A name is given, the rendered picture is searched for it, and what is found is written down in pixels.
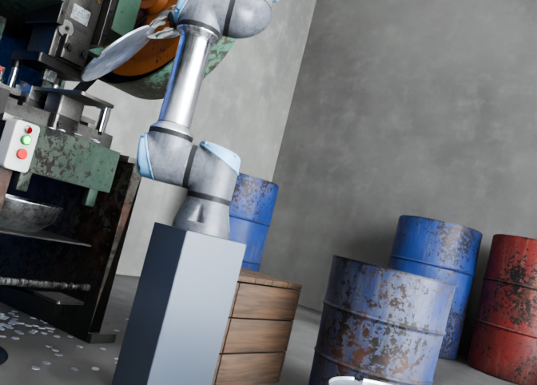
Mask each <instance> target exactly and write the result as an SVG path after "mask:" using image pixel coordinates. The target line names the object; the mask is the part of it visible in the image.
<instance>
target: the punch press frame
mask: <svg viewBox="0 0 537 385"><path fill-rule="evenodd" d="M62 2H65V0H0V65H1V66H2V67H4V68H5V72H4V75H3V78H2V79H3V82H2V83H3V84H4V85H6V84H7V82H8V79H9V76H10V71H11V68H12V67H10V64H11V62H12V60H11V56H12V53H13V50H22V51H27V48H28V45H29V42H30V37H31V34H32V32H33V28H34V26H29V25H27V24H25V20H26V15H27V13H29V12H32V11H35V10H40V9H43V8H46V7H48V6H53V5H57V4H59V3H62ZM140 5H141V0H117V3H116V6H115V9H114V12H113V17H112V20H111V23H110V26H109V31H108V34H107V37H106V40H105V44H104V46H109V45H111V44H112V43H113V42H115V41H116V40H118V39H119V38H121V37H123V36H124V35H126V34H127V33H129V32H131V31H133V28H134V25H135V22H136V19H137V14H138V11H139V8H140ZM39 77H40V72H38V71H36V70H34V69H31V68H29V67H27V66H25V65H22V68H21V69H19V70H18V74H17V77H16V80H15V83H14V88H15V87H16V85H19V82H20V81H24V82H26V83H28V84H29V85H32V86H34V87H35V86H37V87H46V88H47V87H51V86H52V85H51V84H50V83H49V82H48V81H47V80H42V79H39ZM23 121H25V122H28V123H30V124H33V125H37V126H38V127H39V129H40V132H39V134H38V139H37V142H36V145H35V148H34V153H33V156H32V159H31V162H30V167H29V169H28V171H27V172H26V173H22V172H19V171H16V173H15V176H14V181H13V184H12V189H16V190H20V191H23V192H26V191H27V189H28V186H29V183H30V178H31V176H32V175H34V176H37V177H44V178H47V179H51V180H54V181H60V182H64V183H67V184H72V185H77V186H81V187H84V188H85V191H84V193H83V197H82V202H81V204H83V205H85V206H90V207H93V206H94V204H95V200H96V198H97V193H98V191H102V192H105V193H109V192H110V189H111V186H112V183H113V178H114V174H115V172H116V168H117V163H118V160H119V157H120V154H121V153H119V152H116V151H113V150H111V149H107V148H105V147H102V146H100V145H95V144H94V143H91V142H88V141H84V140H82V139H80V138H77V137H73V136H70V135H68V134H65V133H62V132H59V131H57V130H54V129H51V128H48V127H45V126H43V125H39V124H36V123H34V122H32V121H27V120H25V119H23ZM0 285H9V286H21V287H32V288H55V289H66V290H78V291H89V290H90V284H80V283H70V282H60V281H50V280H32V279H22V278H12V277H2V276H0Z"/></svg>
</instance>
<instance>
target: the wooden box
mask: <svg viewBox="0 0 537 385"><path fill-rule="evenodd" d="M296 289H299V290H301V289H302V285H301V284H297V283H293V282H291V281H287V280H283V279H280V278H277V277H274V276H270V275H266V274H264V273H260V272H256V271H253V270H250V269H247V268H242V267H241V270H240V273H239V276H238V280H237V286H236V289H235V292H234V296H233V302H232V305H231V308H230V312H229V317H228V321H227V324H226V328H225V333H224V337H223V340H222V344H221V349H220V353H219V356H218V360H217V365H216V369H215V372H214V376H213V381H212V385H261V384H268V383H279V382H280V375H281V372H282V368H283V365H284V358H285V355H286V352H285V351H287V348H288V342H289V338H290V335H291V331H292V325H293V321H291V320H294V318H295V314H296V308H297V305H298V301H299V298H300V291H299V290H296Z"/></svg>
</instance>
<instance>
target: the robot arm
mask: <svg viewBox="0 0 537 385"><path fill-rule="evenodd" d="M278 1H279V0H178V1H177V4H176V5H174V6H171V7H170V8H169V9H168V10H163V11H162V12H160V13H159V15H158V16H156V18H155V19H154V20H153V21H152V22H151V23H150V24H149V26H154V28H155V29H156V28H157V27H158V26H164V25H165V24H166V21H167V22H169V24H170V26H171V28H169V27H168V26H167V27H165V28H164V29H163V30H162V31H157V32H156V33H155V34H150V35H148V36H146V37H147V38H151V39H167V38H175V37H177V36H178V35H179V34H180V35H181V37H180V41H179V44H178V47H177V52H176V56H175V58H174V62H173V67H172V70H171V74H170V76H169V82H168V85H167V88H166V91H165V96H164V100H163V102H162V106H161V111H160V114H159V118H158V120H157V122H155V123H154V124H152V125H151V126H150V127H149V132H143V133H141V136H140V139H139V142H138V147H137V171H138V173H139V174H140V175H141V176H142V177H146V178H149V179H151V180H153V181H160V182H163V183H166V184H170V185H176V186H179V187H182V188H187V189H188V192H187V196H186V199H185V201H184V203H183V205H182V206H181V207H180V209H179V210H178V212H177V214H176V216H175V217H174V218H173V223H172V226H173V227H176V228H182V229H185V230H189V231H192V232H198V233H201V234H205V235H208V236H214V237H217V238H221V239H225V240H228V239H229V234H230V227H229V207H230V204H231V200H232V197H233V191H234V188H235V184H236V181H237V176H238V175H239V168H240V164H241V159H240V158H239V157H238V156H237V155H236V154H235V153H234V152H232V151H230V150H228V149H226V148H224V147H221V146H219V145H216V144H214V143H211V142H207V141H202V142H201V143H200V144H199V146H198V145H193V144H192V141H193V136H192V134H191V132H190V131H189V129H190V126H191V122H192V119H193V114H194V110H195V107H196V104H197V99H198V95H199V93H200V89H201V83H202V81H203V77H204V74H205V68H206V66H207V62H208V59H209V54H210V50H211V47H212V46H213V45H214V44H216V43H218V42H219V39H220V36H225V37H228V38H237V39H240V38H250V37H252V36H255V35H257V34H259V33H261V32H262V31H264V30H265V29H266V28H267V27H268V25H269V23H270V21H271V18H272V9H271V5H272V2H278ZM174 7H176V8H175V9H173V10H171V9H172V8H174ZM166 19H167V20H166Z"/></svg>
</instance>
